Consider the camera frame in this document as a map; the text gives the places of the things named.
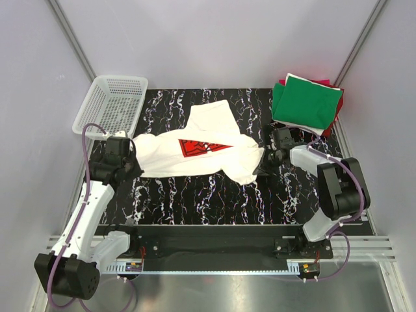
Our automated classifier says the white t shirt red print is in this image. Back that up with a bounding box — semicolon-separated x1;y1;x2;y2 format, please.
133;100;264;185

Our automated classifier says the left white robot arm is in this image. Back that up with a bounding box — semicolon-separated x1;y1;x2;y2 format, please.
34;131;140;300

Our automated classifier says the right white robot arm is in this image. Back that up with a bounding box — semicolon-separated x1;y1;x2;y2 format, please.
254;127;371;258

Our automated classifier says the black marble pattern mat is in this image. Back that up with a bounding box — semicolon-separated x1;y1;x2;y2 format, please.
84;87;362;226

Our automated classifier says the white folded t shirt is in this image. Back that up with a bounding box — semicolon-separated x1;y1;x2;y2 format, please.
276;73;342;139

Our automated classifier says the green folded t shirt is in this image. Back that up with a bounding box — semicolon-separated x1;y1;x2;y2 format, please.
271;73;345;131

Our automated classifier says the white plastic mesh basket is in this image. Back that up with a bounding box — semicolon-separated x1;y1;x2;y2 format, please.
72;75;148;138

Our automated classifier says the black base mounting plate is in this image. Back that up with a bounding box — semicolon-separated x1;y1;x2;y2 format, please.
97;224;334;272

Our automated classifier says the white slotted cable duct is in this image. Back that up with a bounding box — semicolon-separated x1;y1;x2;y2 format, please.
103;261;300;276

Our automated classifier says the left aluminium corner post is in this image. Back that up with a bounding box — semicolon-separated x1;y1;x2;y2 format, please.
46;0;96;82

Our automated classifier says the aluminium corner post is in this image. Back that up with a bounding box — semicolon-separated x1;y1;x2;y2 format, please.
334;0;389;87
46;0;96;82

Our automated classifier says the right aluminium corner post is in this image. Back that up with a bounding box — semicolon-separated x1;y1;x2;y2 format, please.
334;0;389;87

